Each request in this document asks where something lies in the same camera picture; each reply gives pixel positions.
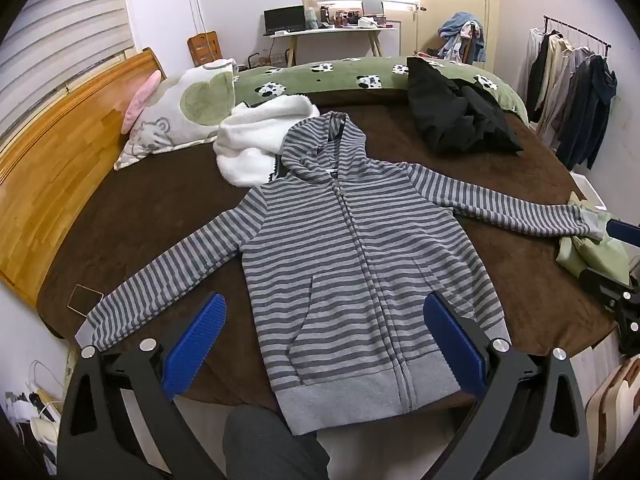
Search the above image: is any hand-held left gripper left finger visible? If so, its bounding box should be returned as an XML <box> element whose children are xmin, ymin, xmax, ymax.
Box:
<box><xmin>56</xmin><ymin>292</ymin><xmax>228</xmax><ymax>480</ymax></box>

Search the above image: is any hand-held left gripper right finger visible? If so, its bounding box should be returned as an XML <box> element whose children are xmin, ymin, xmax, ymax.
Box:
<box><xmin>423</xmin><ymin>290</ymin><xmax>596</xmax><ymax>480</ymax></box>

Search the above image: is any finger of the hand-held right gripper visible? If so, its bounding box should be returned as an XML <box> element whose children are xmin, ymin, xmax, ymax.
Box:
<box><xmin>606</xmin><ymin>219</ymin><xmax>640</xmax><ymax>249</ymax></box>
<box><xmin>580</xmin><ymin>269</ymin><xmax>628</xmax><ymax>312</ymax></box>

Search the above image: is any grey striped zip hoodie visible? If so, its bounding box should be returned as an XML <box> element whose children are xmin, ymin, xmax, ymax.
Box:
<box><xmin>75</xmin><ymin>111</ymin><xmax>608</xmax><ymax>436</ymax></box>

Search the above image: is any metal clothes rack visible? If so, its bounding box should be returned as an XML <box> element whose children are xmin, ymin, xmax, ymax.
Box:
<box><xmin>542</xmin><ymin>14</ymin><xmax>612</xmax><ymax>58</ymax></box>

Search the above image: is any pile of clothes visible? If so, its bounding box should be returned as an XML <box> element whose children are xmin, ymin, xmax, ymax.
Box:
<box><xmin>437</xmin><ymin>11</ymin><xmax>487</xmax><ymax>63</ymax></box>

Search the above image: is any light green garment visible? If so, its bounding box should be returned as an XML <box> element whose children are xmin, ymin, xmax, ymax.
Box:
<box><xmin>556</xmin><ymin>191</ymin><xmax>633</xmax><ymax>286</ymax></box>

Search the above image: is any white storage box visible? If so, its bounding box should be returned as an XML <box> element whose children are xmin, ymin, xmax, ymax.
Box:
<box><xmin>570</xmin><ymin>172</ymin><xmax>608</xmax><ymax>211</ymax></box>

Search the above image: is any smartphone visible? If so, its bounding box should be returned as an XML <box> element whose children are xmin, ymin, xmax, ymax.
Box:
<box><xmin>67</xmin><ymin>284</ymin><xmax>103</xmax><ymax>318</ymax></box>

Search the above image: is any person's leg in grey trousers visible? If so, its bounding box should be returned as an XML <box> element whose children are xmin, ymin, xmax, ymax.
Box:
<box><xmin>222</xmin><ymin>405</ymin><xmax>331</xmax><ymax>480</ymax></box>

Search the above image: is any navy hanging garment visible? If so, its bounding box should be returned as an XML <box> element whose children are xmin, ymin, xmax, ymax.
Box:
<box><xmin>557</xmin><ymin>54</ymin><xmax>618</xmax><ymax>171</ymax></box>

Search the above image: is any brown bed blanket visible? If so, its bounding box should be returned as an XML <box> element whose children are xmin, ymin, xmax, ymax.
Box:
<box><xmin>36</xmin><ymin>91</ymin><xmax>621</xmax><ymax>411</ymax></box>

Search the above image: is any grey hanging garment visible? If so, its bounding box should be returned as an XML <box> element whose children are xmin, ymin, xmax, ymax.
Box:
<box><xmin>555</xmin><ymin>47</ymin><xmax>591</xmax><ymax>141</ymax></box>

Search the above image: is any beige hanging garment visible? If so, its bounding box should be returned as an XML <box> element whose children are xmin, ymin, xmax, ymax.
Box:
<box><xmin>537</xmin><ymin>35</ymin><xmax>576</xmax><ymax>131</ymax></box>

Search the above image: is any black hanging garment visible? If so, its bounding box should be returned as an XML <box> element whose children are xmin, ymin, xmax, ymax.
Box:
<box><xmin>525</xmin><ymin>30</ymin><xmax>551</xmax><ymax>111</ymax></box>

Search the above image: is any black jacket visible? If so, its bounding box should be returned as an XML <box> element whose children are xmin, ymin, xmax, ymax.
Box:
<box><xmin>406</xmin><ymin>56</ymin><xmax>525</xmax><ymax>157</ymax></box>

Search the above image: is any white fleece garment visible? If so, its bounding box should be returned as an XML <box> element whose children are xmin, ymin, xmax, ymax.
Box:
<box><xmin>213</xmin><ymin>95</ymin><xmax>321</xmax><ymax>188</ymax></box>

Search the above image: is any bear print pillow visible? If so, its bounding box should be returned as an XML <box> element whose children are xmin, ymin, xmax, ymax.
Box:
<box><xmin>114</xmin><ymin>57</ymin><xmax>238</xmax><ymax>171</ymax></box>

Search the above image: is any wooden headboard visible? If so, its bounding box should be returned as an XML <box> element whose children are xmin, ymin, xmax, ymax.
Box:
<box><xmin>0</xmin><ymin>47</ymin><xmax>168</xmax><ymax>308</ymax></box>

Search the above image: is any pink plush pillow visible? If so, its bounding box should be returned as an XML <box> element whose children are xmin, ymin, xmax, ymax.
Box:
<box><xmin>121</xmin><ymin>70</ymin><xmax>163</xmax><ymax>135</ymax></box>

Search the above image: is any green panda print blanket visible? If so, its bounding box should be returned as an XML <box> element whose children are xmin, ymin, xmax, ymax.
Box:
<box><xmin>232</xmin><ymin>55</ymin><xmax>530</xmax><ymax>126</ymax></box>

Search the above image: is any white desk with wooden legs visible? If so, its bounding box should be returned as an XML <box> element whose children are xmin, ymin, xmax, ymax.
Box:
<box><xmin>262</xmin><ymin>25</ymin><xmax>401</xmax><ymax>67</ymax></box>

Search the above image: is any black monitor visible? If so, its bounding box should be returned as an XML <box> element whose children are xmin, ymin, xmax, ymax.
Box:
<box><xmin>263</xmin><ymin>5</ymin><xmax>307</xmax><ymax>36</ymax></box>

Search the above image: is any white window blind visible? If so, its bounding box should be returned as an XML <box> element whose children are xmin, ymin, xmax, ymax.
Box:
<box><xmin>0</xmin><ymin>0</ymin><xmax>136</xmax><ymax>136</ymax></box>

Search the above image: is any row of bottles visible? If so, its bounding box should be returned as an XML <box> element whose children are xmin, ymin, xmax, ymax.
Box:
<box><xmin>317</xmin><ymin>5</ymin><xmax>362</xmax><ymax>29</ymax></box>

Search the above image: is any white cable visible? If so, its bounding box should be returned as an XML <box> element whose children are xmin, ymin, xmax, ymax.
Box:
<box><xmin>27</xmin><ymin>360</ymin><xmax>66</xmax><ymax>423</ymax></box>

